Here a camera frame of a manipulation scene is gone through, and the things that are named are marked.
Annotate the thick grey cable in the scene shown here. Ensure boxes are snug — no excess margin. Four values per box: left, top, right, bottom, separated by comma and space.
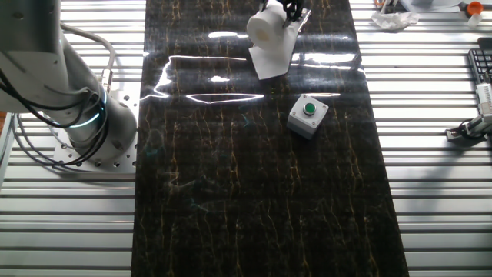
59, 22, 117, 94

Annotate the grey clamp tool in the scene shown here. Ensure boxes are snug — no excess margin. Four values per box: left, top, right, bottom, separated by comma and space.
444, 82, 492, 142

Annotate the black keyboard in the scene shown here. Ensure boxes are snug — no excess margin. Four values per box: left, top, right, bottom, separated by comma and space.
467, 37, 492, 85

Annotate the white box green push button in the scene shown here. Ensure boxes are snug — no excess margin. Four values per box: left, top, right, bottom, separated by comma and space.
286, 93, 330, 140

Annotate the white toilet paper roll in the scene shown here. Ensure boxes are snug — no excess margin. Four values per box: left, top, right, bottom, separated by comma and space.
246, 0, 303, 81

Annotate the crumpled white tissue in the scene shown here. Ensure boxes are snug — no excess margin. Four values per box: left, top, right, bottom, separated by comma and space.
371, 10, 421, 32

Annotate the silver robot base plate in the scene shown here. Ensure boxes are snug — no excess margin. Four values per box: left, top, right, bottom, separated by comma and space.
52, 80, 141, 173

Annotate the white bottle orange cap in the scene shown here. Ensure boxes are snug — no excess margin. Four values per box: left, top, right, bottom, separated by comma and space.
464, 1, 485, 28

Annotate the black marble pattern mat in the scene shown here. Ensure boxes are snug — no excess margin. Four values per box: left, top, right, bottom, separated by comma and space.
130, 0, 411, 277

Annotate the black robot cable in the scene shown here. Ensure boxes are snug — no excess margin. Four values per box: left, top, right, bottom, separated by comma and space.
0, 68, 111, 169

